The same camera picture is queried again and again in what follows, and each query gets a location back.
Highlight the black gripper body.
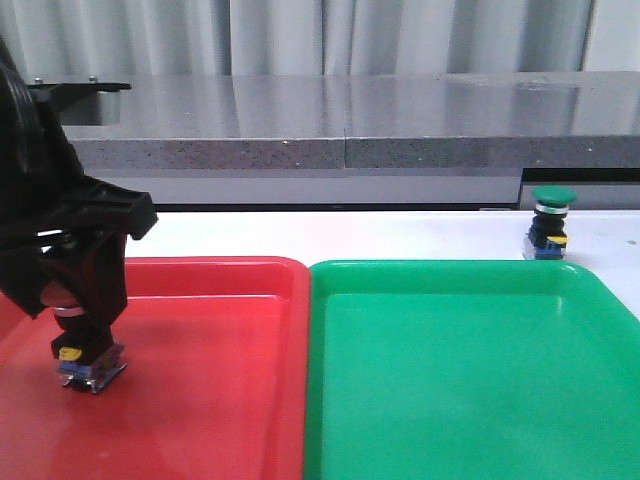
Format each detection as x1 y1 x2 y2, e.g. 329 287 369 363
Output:
1 64 157 317

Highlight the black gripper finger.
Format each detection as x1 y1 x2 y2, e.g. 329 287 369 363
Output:
82 232 127 327
39 252 81 308

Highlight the green mushroom push button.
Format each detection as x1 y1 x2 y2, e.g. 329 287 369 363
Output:
523 185 577 260

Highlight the red plastic tray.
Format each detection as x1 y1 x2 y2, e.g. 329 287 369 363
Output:
1 257 310 479

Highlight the red mushroom push button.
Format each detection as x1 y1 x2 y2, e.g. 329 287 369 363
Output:
40 282 127 394

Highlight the green plastic tray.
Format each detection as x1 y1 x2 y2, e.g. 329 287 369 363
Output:
304 260 639 479

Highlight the grey granite countertop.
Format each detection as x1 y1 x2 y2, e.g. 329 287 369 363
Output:
49 71 640 209

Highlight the black metal bracket plate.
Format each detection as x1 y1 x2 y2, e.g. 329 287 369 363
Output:
28 77 132 126

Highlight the white pleated curtain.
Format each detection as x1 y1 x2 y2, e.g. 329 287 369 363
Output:
1 1 594 77

